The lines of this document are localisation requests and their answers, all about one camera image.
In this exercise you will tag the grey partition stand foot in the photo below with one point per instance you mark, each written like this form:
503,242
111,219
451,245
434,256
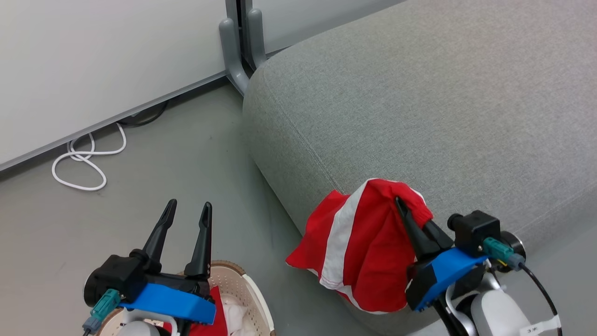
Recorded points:
233,51

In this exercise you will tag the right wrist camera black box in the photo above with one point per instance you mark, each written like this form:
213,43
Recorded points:
475,231

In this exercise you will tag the white pinkish clothing piece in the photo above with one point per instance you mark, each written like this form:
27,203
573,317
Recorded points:
238,317

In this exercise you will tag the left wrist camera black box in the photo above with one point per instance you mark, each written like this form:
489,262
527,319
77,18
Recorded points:
112,276

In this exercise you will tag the red clothing piece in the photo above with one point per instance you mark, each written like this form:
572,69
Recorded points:
217,322

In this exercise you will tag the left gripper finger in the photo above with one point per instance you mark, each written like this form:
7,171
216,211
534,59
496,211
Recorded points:
201,247
158,238

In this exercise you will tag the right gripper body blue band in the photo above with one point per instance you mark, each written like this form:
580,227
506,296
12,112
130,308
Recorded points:
443,273

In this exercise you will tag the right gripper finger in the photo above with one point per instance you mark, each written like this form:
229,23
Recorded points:
415,233
438,235

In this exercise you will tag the red garment with white stripe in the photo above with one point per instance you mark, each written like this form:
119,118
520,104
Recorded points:
364,242

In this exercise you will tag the grey fabric sofa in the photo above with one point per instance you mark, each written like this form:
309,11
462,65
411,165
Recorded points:
443,107

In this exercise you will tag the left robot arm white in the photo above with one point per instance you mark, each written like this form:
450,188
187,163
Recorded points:
140,329

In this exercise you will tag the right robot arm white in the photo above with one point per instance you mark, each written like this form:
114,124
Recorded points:
496,312

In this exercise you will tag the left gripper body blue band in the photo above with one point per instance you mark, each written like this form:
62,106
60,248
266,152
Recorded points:
172,298

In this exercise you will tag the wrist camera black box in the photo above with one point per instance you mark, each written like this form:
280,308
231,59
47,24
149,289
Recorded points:
475,231
112,276

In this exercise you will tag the beige perforated laundry basket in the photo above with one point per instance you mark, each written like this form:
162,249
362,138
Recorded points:
245,289

